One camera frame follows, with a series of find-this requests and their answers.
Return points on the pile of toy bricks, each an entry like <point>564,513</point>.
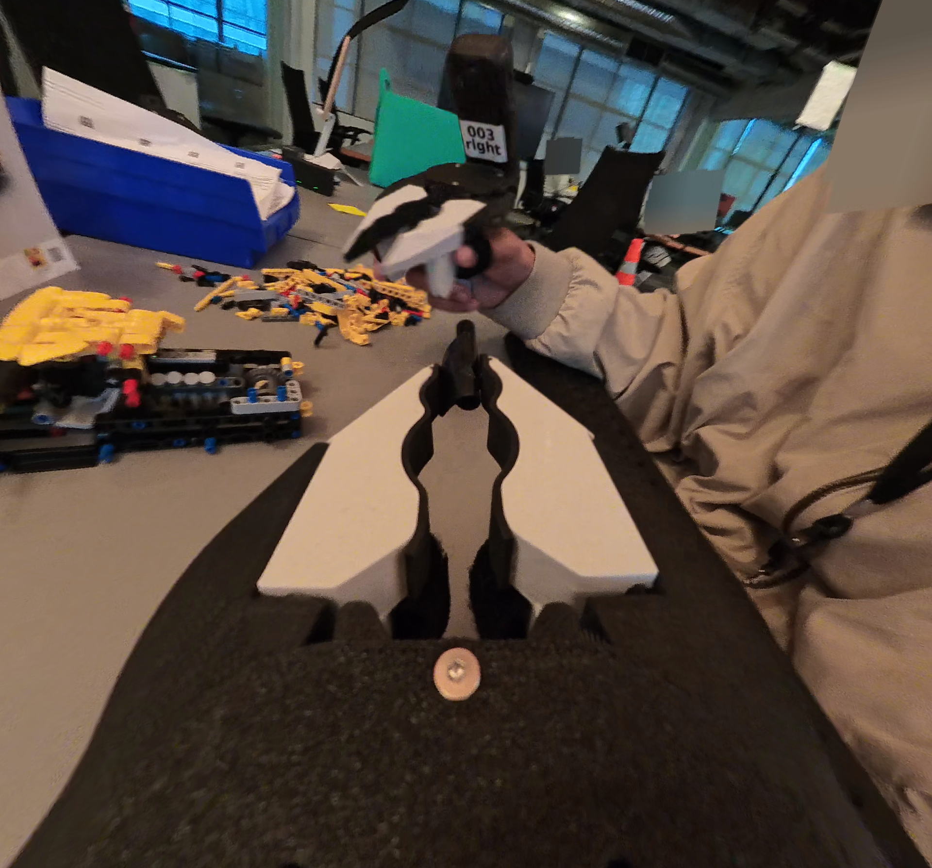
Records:
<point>327,300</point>

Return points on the yellow sticky note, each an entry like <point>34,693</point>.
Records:
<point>346,210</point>

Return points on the black desk lamp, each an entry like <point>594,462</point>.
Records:
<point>338,74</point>

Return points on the white folded paper sheets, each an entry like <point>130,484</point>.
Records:
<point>145,129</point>

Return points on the grey desk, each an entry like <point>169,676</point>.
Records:
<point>145,555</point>

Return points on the blue plastic bin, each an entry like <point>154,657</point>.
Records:
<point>145,198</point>

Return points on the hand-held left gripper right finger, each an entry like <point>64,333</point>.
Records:
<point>575,511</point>

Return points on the person's right hand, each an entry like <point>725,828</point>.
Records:
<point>506,271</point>

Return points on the black charger box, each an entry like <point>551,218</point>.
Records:
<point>313,172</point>

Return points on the partly built toy car chassis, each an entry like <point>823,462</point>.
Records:
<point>145,387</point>

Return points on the green bin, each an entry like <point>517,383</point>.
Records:
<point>415,140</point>

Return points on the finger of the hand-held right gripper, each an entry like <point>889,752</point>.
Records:
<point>429,234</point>
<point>393,196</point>

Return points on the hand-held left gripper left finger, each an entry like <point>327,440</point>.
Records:
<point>349,511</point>

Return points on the orange traffic cone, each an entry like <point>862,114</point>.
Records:
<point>630,263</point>

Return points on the black toy connector red pin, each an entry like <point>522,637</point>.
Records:
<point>462,365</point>

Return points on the toy car instruction booklet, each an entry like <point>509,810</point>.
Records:
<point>29,242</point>

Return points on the person's right forearm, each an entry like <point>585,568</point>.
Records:
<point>604,307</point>

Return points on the black office chair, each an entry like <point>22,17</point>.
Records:
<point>298,103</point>
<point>611,191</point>

